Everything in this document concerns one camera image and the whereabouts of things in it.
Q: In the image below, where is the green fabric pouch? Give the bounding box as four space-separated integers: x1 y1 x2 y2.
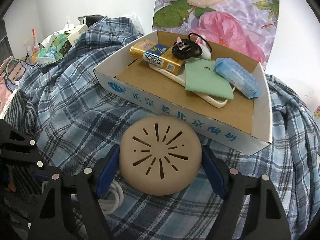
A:
184 57 234 100

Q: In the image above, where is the green patterned tissue pack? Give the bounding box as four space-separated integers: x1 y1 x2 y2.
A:
36 33 72 64

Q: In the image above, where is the cartoon paper bag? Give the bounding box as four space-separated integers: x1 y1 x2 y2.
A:
0 56 34 113

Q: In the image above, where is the black box at wall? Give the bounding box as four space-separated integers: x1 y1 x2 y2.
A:
78 15 104 27

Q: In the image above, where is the white charging cable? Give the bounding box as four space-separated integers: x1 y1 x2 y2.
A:
42 178 125 215

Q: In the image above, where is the rose flower painting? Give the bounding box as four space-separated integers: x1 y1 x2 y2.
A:
153 0 279 67

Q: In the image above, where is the blue tissue packet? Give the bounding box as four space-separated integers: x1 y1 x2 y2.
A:
215 58 259 99

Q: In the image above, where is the pink white hair clip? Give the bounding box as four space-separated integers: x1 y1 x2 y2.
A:
172 33 213 60

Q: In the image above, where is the cardboard tray box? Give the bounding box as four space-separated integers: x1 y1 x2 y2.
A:
93 40 273 155

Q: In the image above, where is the gripper body left black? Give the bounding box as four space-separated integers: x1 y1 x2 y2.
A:
1 120 76 239

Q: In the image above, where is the small beige box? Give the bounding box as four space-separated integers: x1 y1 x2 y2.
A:
67 24 88 46

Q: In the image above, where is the beige round slotted disc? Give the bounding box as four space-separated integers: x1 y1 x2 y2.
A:
119 115 202 196

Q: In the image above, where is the blue plaid shirt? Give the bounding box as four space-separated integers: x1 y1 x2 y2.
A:
5 17 319 239

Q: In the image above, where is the yellow blue cigarette pack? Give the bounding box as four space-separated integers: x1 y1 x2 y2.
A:
130 40 184 75

